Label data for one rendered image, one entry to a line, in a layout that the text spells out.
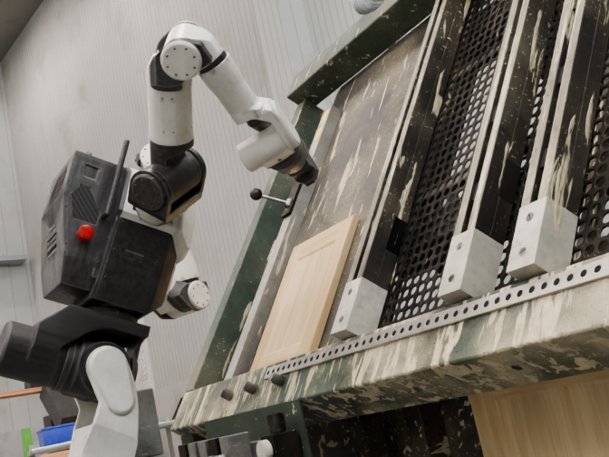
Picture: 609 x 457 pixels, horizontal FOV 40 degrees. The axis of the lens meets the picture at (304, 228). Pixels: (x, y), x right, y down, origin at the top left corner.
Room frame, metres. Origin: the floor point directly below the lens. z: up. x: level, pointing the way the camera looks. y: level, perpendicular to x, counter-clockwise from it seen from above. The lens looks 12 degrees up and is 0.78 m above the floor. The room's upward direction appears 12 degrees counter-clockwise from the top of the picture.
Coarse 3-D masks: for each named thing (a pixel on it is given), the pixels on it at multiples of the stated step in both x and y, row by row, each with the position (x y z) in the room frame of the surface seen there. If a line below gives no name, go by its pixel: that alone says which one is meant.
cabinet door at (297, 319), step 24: (312, 240) 2.22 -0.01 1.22; (336, 240) 2.08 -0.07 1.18; (288, 264) 2.29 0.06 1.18; (312, 264) 2.15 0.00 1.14; (336, 264) 2.01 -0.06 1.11; (288, 288) 2.22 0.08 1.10; (312, 288) 2.09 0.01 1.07; (336, 288) 2.00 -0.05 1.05; (288, 312) 2.15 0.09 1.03; (312, 312) 2.02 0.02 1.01; (264, 336) 2.22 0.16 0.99; (288, 336) 2.08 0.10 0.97; (312, 336) 1.96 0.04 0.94; (264, 360) 2.15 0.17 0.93
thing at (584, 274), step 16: (576, 272) 1.19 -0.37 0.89; (592, 272) 1.17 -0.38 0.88; (608, 272) 1.14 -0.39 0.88; (512, 288) 1.31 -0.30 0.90; (528, 288) 1.27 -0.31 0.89; (544, 288) 1.24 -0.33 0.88; (560, 288) 1.21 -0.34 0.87; (464, 304) 1.40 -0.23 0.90; (480, 304) 1.36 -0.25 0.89; (496, 304) 1.33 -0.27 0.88; (512, 304) 1.29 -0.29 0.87; (416, 320) 1.51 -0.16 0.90; (432, 320) 1.47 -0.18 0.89; (448, 320) 1.43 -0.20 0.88; (368, 336) 1.64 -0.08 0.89; (384, 336) 1.59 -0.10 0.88; (400, 336) 1.54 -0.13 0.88; (320, 352) 1.80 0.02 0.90; (336, 352) 1.73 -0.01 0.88; (352, 352) 1.67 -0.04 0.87; (272, 368) 1.98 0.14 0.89; (288, 368) 1.90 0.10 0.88
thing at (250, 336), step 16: (336, 112) 2.52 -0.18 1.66; (320, 144) 2.47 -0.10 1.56; (320, 160) 2.46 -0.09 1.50; (304, 192) 2.42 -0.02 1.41; (304, 208) 2.41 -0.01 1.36; (288, 224) 2.38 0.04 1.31; (288, 240) 2.37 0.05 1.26; (272, 256) 2.37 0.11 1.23; (288, 256) 2.36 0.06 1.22; (272, 272) 2.33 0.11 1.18; (272, 288) 2.32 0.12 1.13; (256, 304) 2.31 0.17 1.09; (272, 304) 2.32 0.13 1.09; (256, 320) 2.29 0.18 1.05; (240, 336) 2.30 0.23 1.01; (256, 336) 2.28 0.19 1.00; (240, 352) 2.25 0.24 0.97; (240, 368) 2.24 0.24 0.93
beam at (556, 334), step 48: (576, 288) 1.19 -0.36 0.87; (432, 336) 1.46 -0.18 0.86; (480, 336) 1.34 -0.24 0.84; (528, 336) 1.24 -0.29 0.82; (576, 336) 1.17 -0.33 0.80; (240, 384) 2.12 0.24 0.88; (288, 384) 1.88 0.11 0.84; (336, 384) 1.69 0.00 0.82; (384, 384) 1.57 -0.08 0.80; (432, 384) 1.50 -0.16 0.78; (480, 384) 1.43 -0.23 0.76; (192, 432) 2.36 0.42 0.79
